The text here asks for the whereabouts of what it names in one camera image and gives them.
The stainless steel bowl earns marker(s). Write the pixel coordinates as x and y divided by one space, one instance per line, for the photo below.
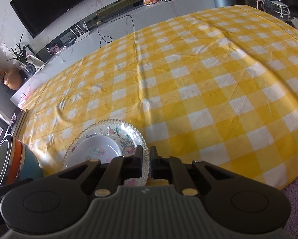
31 164

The black flat television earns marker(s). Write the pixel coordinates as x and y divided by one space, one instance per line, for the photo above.
59 2

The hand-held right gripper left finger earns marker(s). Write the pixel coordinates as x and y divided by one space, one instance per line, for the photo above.
138 157

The clear glass plate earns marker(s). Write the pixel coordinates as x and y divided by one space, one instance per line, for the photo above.
109 129

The small white printed plate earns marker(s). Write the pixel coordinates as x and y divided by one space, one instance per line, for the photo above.
99 147

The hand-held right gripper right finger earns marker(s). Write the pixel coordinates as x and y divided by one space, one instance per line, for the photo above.
154 158

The white router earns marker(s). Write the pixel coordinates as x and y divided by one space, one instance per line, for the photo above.
79 33

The pink card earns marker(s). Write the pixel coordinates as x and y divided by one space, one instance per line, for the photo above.
53 49

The copper round vase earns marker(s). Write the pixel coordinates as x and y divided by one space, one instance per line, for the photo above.
12 79

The plant in blue vase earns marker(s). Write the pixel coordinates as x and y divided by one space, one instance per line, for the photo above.
29 68

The yellow checkered tablecloth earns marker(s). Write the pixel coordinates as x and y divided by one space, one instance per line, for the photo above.
188 79

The white step stool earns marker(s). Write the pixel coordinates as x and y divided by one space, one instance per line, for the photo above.
280 7

